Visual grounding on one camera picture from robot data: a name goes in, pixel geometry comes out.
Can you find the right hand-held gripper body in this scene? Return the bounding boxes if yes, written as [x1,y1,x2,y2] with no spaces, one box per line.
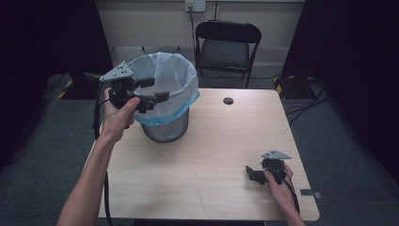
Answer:
[261,150,293,186]

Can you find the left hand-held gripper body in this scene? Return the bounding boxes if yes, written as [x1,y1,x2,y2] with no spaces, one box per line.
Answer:
[99,60,143,111]

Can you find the translucent blue-rimmed bin bag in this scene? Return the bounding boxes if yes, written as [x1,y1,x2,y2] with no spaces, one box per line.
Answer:
[126,51,202,127]

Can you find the metal mesh trash bin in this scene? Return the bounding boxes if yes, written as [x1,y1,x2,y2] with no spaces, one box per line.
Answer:
[139,107,190,144]

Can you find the person's right hand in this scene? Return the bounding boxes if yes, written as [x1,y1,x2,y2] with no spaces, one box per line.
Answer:
[263,163,297,215]

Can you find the person's left hand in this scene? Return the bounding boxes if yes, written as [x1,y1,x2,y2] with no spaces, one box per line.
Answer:
[99,88,142,145]

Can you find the black stand base striped tape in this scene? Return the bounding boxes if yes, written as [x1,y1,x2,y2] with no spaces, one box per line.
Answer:
[56,71,106,101]
[272,74,316,101]

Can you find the black folding chair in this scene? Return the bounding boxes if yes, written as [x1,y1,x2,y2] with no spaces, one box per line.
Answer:
[194,19,263,89]

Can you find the dark curtain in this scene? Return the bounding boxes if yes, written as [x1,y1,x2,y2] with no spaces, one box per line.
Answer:
[280,0,399,186]

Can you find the right hand-held gripper black cable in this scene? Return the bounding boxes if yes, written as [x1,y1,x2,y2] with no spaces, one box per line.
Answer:
[281,170,301,218]

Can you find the hand-held gripper black cable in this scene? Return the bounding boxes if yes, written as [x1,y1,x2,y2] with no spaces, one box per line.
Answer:
[281,170,301,218]
[91,82,115,226]

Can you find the black floor cables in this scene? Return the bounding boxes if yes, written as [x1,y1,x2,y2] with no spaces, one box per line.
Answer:
[282,79,331,125]

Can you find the black wall power cable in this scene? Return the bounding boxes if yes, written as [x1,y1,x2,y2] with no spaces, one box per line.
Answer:
[187,5,198,55]

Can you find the white wall socket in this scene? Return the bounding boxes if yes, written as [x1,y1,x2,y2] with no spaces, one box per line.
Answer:
[184,0,207,13]

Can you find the left hand-held gripper black cable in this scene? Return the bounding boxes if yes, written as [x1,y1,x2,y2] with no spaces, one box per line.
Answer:
[91,82,115,226]

